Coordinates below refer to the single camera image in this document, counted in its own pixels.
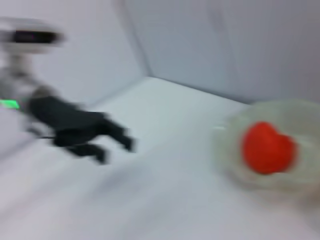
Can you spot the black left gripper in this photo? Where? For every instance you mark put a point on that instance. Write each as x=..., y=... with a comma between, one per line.
x=67, y=122

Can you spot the orange-red round fruit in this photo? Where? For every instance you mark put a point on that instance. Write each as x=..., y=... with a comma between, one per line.
x=267, y=147

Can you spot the pale green glass fruit bowl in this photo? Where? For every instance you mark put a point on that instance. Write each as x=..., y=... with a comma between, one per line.
x=275, y=110

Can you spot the left wrist silver depth camera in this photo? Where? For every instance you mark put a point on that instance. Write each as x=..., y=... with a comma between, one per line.
x=35, y=37

